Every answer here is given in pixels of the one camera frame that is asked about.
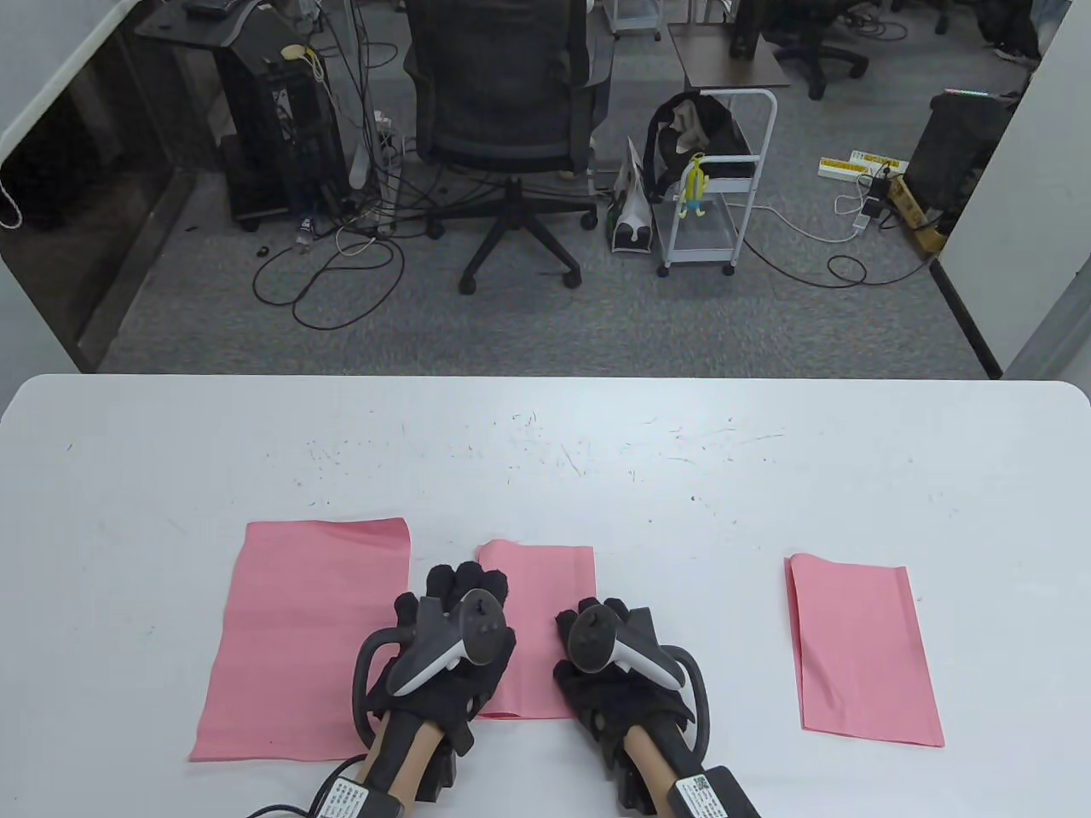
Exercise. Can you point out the black bottle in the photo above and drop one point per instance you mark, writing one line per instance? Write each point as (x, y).
(744, 34)

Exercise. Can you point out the small plastic bottle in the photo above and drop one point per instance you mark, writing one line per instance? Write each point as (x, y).
(303, 232)

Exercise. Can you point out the person's right forearm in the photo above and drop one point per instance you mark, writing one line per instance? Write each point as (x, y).
(648, 758)

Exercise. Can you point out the black computer tower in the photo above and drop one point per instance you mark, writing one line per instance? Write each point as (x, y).
(281, 128)

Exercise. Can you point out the white yellow-labelled power strip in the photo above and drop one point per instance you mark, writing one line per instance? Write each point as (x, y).
(844, 169)
(878, 159)

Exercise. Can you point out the black lit computer case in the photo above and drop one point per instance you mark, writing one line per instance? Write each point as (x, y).
(955, 145)

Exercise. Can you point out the person's left forearm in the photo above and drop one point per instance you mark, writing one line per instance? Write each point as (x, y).
(409, 767)

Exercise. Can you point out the black mesh office chair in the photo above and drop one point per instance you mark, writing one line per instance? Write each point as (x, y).
(503, 94)

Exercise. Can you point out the long white power strip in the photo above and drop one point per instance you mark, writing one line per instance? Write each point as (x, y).
(388, 170)

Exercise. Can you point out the black keyboard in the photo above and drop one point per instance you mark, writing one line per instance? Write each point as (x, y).
(211, 8)

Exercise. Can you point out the small cream gadget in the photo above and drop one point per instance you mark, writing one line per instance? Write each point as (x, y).
(294, 52)

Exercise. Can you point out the brown side table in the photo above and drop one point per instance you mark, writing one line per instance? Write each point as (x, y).
(733, 72)

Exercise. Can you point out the dark wooden desk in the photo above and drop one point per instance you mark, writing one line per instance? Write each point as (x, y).
(170, 25)

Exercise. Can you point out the white tote bag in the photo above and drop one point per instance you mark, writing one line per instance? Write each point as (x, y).
(631, 230)

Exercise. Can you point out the black swivel chair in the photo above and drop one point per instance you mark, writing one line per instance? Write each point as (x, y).
(810, 51)

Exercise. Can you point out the black bag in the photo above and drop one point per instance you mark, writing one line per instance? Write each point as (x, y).
(716, 128)

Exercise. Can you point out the person's right hand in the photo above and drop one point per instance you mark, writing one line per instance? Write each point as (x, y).
(622, 699)

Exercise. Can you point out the person's left hand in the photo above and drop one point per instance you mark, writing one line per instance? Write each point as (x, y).
(447, 584)

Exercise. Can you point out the pink cloth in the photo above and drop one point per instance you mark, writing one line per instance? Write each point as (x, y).
(545, 596)
(861, 656)
(298, 639)

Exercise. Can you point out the yellow toy figure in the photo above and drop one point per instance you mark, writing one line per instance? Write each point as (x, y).
(695, 187)

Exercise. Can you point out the white rolling cart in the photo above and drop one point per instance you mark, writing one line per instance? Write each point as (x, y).
(707, 253)

